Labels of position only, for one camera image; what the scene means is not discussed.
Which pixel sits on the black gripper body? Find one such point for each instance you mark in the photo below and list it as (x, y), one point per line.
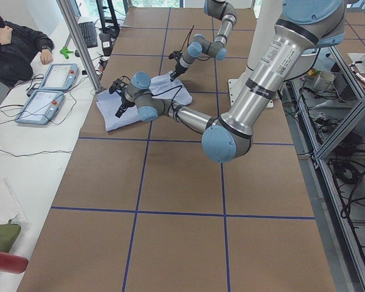
(123, 104)
(178, 68)

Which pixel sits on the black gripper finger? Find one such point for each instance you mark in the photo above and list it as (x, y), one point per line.
(121, 110)
(173, 76)

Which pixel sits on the light blue striped shirt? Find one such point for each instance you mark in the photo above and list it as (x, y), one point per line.
(151, 96)

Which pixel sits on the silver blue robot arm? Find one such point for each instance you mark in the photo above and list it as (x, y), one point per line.
(185, 57)
(302, 25)

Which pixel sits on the person's hand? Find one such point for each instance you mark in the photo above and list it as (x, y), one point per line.
(46, 56)

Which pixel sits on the upper teach pendant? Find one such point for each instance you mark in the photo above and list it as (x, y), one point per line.
(60, 77)

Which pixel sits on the teach pendant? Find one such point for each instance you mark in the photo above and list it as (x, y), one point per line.
(60, 77)
(41, 107)

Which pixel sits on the green plastic tool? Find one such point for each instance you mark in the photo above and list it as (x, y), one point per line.
(66, 52)

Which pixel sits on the lower teach pendant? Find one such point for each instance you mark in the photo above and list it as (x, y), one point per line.
(41, 107)

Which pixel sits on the black keyboard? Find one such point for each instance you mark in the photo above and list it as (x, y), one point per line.
(89, 34)

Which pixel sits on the brown paper table cover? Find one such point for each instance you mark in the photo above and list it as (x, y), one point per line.
(144, 209)

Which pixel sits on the person in black jacket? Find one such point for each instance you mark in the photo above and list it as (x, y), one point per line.
(18, 47)

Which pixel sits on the clear plastic bag MiNi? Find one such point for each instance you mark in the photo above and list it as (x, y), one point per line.
(11, 209)

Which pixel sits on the green folded cloth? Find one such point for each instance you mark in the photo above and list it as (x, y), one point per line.
(8, 234)

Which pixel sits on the red bottle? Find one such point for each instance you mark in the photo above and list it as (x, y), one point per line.
(10, 263)

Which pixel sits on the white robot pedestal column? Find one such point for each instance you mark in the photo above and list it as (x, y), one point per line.
(264, 31)

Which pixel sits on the aluminium frame post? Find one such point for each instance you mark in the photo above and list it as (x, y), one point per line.
(74, 31)

